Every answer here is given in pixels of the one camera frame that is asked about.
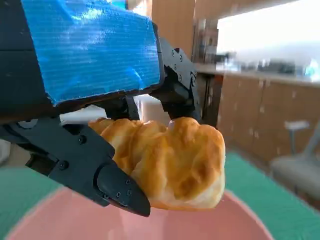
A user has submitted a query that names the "green cutting mat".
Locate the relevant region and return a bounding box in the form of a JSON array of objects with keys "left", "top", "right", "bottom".
[{"left": 0, "top": 151, "right": 320, "bottom": 240}]

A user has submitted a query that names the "grey office chair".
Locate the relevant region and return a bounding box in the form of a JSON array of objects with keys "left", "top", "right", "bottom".
[{"left": 270, "top": 119, "right": 320, "bottom": 201}]

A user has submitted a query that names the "long toy bread loaf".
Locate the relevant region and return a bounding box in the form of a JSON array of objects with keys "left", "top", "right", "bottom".
[{"left": 87, "top": 116, "right": 227, "bottom": 211}]

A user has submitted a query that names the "bright window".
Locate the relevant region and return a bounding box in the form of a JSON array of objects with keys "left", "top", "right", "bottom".
[{"left": 216, "top": 0, "right": 320, "bottom": 63}]

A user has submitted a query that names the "pink bowl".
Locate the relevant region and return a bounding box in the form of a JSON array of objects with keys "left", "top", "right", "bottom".
[{"left": 4, "top": 186, "right": 275, "bottom": 240}]

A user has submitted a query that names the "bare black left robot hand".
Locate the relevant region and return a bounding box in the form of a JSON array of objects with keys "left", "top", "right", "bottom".
[{"left": 0, "top": 0, "right": 201, "bottom": 218}]

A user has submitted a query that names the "wooden counter cabinet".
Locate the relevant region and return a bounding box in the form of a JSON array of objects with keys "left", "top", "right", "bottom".
[{"left": 194, "top": 64, "right": 320, "bottom": 176}]

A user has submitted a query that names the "tall wooden cabinet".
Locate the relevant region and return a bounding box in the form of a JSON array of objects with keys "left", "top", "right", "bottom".
[{"left": 151, "top": 0, "right": 196, "bottom": 61}]

